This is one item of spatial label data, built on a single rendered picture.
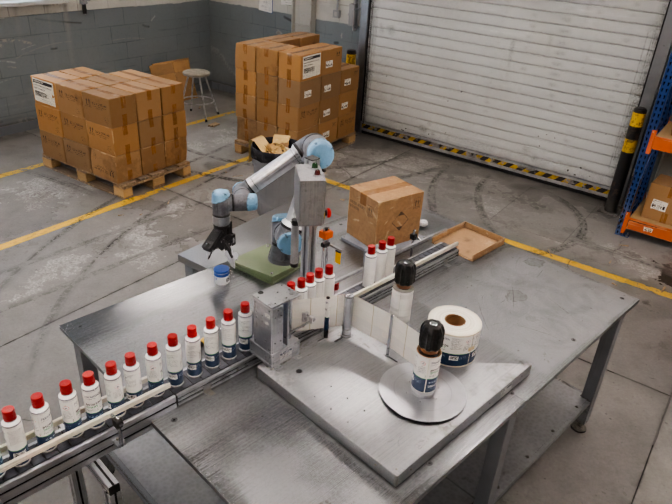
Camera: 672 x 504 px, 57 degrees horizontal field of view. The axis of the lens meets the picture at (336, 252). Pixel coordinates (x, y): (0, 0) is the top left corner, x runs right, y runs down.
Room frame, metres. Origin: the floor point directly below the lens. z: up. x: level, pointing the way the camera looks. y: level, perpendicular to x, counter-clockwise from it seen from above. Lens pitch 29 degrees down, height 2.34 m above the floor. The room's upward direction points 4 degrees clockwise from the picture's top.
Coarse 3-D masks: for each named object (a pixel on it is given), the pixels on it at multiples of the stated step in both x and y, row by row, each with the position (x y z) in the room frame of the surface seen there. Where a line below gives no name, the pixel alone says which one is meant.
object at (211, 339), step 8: (208, 320) 1.73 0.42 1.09; (208, 328) 1.72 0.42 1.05; (216, 328) 1.74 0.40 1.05; (208, 336) 1.71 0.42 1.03; (216, 336) 1.73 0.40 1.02; (208, 344) 1.71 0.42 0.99; (216, 344) 1.72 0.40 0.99; (208, 352) 1.71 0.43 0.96; (216, 352) 1.72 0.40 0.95; (208, 360) 1.71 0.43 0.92; (216, 360) 1.72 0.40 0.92; (208, 368) 1.71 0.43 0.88
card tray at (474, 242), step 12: (456, 228) 3.06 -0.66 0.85; (468, 228) 3.10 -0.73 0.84; (480, 228) 3.05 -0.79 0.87; (432, 240) 2.91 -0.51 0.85; (444, 240) 2.94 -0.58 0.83; (456, 240) 2.95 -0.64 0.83; (468, 240) 2.96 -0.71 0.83; (480, 240) 2.97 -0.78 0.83; (492, 240) 2.98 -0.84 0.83; (504, 240) 2.95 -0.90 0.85; (468, 252) 2.82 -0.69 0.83; (480, 252) 2.78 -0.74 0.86
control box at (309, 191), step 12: (300, 168) 2.21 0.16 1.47; (300, 180) 2.09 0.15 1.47; (312, 180) 2.10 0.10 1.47; (324, 180) 2.11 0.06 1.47; (300, 192) 2.09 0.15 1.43; (312, 192) 2.10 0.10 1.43; (324, 192) 2.11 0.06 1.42; (300, 204) 2.09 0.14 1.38; (312, 204) 2.10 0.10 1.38; (324, 204) 2.11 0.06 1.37; (300, 216) 2.09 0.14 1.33; (312, 216) 2.10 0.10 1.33; (324, 216) 2.11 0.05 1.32
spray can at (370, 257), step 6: (372, 246) 2.35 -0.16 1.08; (372, 252) 2.34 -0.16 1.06; (366, 258) 2.34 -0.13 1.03; (372, 258) 2.33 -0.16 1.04; (366, 264) 2.33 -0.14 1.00; (372, 264) 2.33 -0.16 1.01; (366, 270) 2.33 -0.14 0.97; (372, 270) 2.33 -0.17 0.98; (366, 276) 2.33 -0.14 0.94; (372, 276) 2.33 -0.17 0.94; (366, 282) 2.33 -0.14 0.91; (372, 282) 2.33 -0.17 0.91
